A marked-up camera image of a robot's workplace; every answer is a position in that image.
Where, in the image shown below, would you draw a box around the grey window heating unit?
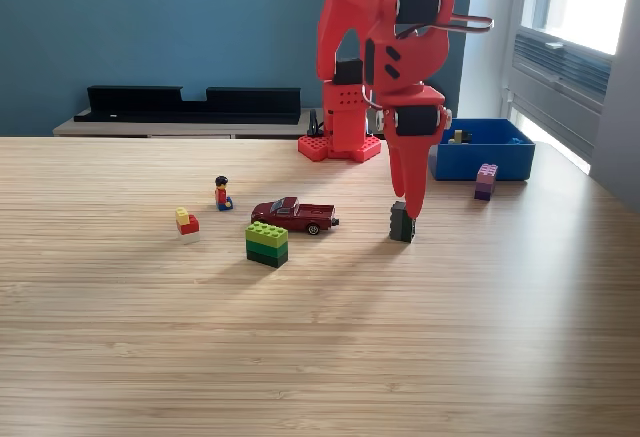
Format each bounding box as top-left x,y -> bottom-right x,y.
502,26 -> 614,161

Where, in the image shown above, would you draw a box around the blue plastic box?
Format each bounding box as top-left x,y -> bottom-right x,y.
427,117 -> 536,182

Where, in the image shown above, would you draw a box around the yellow red white brick stack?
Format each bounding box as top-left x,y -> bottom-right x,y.
174,206 -> 201,245

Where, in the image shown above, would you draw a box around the pale wooden sideboard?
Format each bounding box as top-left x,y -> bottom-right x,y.
52,106 -> 389,141

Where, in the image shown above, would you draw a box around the grey and dark green bricks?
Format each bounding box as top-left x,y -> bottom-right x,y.
388,200 -> 418,244

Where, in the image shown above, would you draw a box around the green brick stack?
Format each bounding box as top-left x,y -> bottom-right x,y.
244,220 -> 290,269

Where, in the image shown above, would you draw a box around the purple brick stack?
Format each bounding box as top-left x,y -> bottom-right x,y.
473,162 -> 499,202

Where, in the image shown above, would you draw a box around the black long shelf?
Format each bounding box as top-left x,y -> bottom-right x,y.
73,85 -> 303,125

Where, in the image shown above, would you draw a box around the dark red toy pickup car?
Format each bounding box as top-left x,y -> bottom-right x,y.
250,196 -> 341,237

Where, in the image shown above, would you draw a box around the bright window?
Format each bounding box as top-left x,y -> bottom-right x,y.
519,0 -> 640,56

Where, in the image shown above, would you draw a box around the toy figure red shirt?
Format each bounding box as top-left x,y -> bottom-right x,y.
213,175 -> 235,212

